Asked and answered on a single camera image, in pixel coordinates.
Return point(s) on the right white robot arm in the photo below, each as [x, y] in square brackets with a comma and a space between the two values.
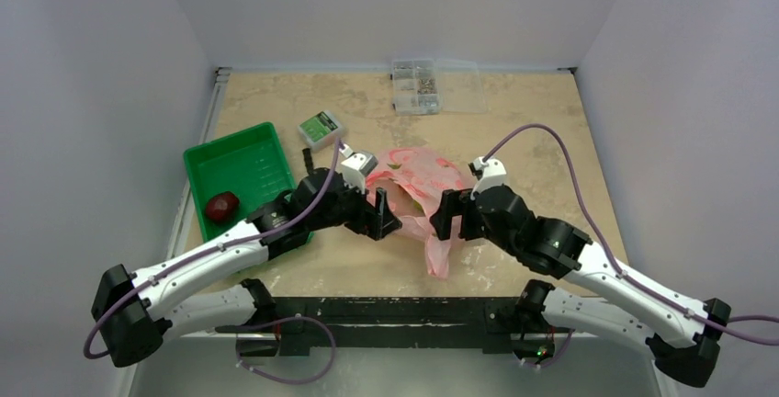
[679, 333]

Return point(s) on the green labelled small box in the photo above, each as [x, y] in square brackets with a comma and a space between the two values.
[321, 130]

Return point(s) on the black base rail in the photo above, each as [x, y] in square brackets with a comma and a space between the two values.
[495, 325]

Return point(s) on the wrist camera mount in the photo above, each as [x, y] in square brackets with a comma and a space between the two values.
[356, 167]
[489, 172]

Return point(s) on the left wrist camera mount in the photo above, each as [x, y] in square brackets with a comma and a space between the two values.
[356, 167]

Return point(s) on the red fake apple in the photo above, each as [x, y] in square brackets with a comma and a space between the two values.
[222, 207]

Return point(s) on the green plastic tray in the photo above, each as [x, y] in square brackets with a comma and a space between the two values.
[251, 164]

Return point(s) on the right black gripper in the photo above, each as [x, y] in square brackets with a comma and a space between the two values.
[460, 216]

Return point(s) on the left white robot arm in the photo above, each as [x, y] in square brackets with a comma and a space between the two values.
[136, 312]

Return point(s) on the clear screw organizer box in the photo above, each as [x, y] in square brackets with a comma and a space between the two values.
[430, 87]

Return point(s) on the pink plastic bag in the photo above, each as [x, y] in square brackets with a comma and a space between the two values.
[414, 179]

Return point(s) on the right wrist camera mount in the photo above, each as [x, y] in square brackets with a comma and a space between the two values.
[489, 172]

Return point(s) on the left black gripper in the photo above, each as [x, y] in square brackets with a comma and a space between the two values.
[375, 221]

